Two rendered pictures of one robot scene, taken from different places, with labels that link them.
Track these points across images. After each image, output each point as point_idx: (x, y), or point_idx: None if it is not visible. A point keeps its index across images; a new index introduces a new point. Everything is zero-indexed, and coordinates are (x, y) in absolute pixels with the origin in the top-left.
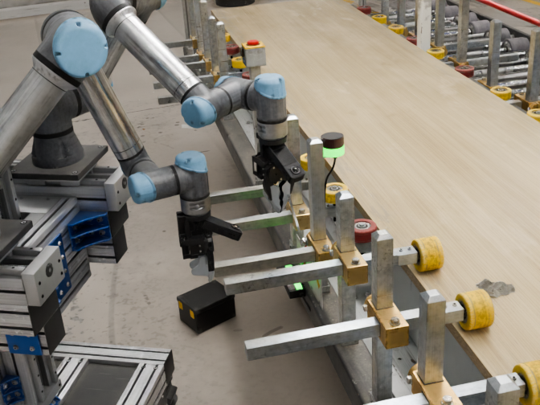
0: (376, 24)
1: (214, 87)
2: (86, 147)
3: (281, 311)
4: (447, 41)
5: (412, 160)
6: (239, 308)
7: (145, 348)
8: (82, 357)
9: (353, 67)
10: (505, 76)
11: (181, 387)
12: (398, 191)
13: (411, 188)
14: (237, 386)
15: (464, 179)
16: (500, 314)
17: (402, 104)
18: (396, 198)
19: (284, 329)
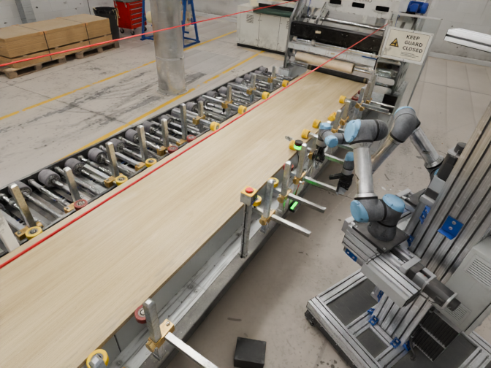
0: None
1: (343, 133)
2: (363, 231)
3: (216, 328)
4: None
5: (229, 174)
6: (229, 350)
7: (318, 311)
8: (348, 329)
9: (96, 255)
10: (48, 207)
11: (297, 323)
12: (258, 168)
13: (253, 166)
14: (277, 303)
15: (234, 159)
16: (297, 136)
17: (163, 202)
18: (263, 166)
19: (229, 315)
